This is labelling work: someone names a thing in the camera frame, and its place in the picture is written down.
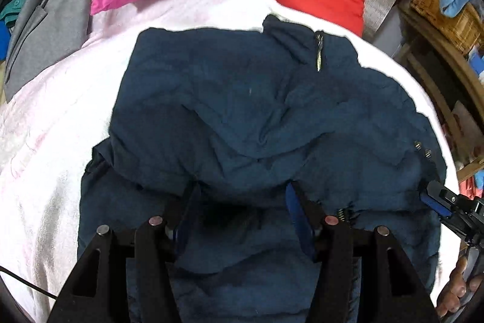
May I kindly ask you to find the white quilted blanket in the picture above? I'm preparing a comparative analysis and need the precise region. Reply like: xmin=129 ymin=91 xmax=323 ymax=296
xmin=0 ymin=0 xmax=460 ymax=323

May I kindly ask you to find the person's right hand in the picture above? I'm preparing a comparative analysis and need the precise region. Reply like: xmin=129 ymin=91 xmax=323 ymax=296
xmin=435 ymin=257 xmax=484 ymax=318

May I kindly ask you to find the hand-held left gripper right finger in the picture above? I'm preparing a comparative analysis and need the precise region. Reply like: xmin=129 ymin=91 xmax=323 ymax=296
xmin=284 ymin=181 xmax=441 ymax=323

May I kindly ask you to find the black cable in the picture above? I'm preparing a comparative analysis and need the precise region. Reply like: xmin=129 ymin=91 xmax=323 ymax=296
xmin=0 ymin=265 xmax=58 ymax=300

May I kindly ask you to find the wooden side table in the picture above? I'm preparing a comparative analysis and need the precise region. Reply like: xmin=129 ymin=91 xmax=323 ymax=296
xmin=397 ymin=3 xmax=484 ymax=183

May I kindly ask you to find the grey blazer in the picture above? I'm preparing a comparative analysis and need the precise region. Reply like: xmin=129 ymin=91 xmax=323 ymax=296
xmin=4 ymin=0 xmax=100 ymax=104

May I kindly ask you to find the teal garment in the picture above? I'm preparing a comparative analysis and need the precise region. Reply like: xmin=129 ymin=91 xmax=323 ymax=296
xmin=0 ymin=0 xmax=34 ymax=29

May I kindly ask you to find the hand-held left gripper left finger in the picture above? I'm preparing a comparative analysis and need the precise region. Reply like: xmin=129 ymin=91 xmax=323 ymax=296
xmin=47 ymin=183 xmax=203 ymax=323

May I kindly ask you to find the navy blue padded jacket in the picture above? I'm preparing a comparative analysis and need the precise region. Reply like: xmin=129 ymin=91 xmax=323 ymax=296
xmin=77 ymin=15 xmax=449 ymax=323

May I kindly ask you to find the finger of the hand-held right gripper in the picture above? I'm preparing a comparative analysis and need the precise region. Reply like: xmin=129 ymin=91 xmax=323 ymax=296
xmin=420 ymin=193 xmax=467 ymax=238
xmin=427 ymin=180 xmax=460 ymax=208

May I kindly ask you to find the wicker basket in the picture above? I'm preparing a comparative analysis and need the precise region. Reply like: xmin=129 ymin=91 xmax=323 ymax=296
xmin=410 ymin=0 xmax=484 ymax=55

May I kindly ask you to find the bright blue garment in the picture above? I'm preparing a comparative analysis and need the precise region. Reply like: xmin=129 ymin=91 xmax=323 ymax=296
xmin=0 ymin=22 xmax=12 ymax=61

